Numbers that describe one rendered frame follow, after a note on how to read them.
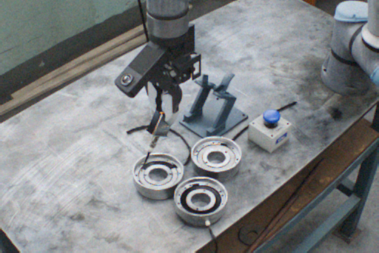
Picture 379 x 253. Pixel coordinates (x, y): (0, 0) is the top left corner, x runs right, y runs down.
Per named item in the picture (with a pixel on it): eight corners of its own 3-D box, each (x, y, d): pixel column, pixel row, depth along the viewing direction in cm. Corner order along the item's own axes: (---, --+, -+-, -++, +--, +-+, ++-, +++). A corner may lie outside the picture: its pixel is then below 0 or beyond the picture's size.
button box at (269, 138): (270, 154, 129) (272, 137, 126) (247, 138, 133) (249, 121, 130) (292, 136, 133) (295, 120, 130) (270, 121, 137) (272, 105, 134)
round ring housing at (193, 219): (169, 194, 120) (169, 181, 118) (219, 186, 122) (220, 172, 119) (180, 232, 112) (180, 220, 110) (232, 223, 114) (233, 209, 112)
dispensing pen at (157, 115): (130, 166, 120) (161, 92, 116) (143, 166, 124) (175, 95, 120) (137, 172, 119) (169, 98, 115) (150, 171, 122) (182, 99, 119)
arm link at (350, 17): (357, 33, 150) (363, -8, 141) (383, 61, 140) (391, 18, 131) (322, 39, 147) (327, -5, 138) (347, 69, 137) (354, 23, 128)
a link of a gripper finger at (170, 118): (197, 120, 120) (194, 81, 114) (175, 134, 116) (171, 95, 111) (186, 113, 122) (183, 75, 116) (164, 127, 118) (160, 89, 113)
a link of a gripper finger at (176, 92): (184, 113, 114) (180, 74, 108) (178, 117, 113) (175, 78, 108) (167, 103, 116) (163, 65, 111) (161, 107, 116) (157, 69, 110)
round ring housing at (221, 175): (229, 190, 121) (230, 177, 118) (183, 176, 124) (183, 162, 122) (246, 157, 128) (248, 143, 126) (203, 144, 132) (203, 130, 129)
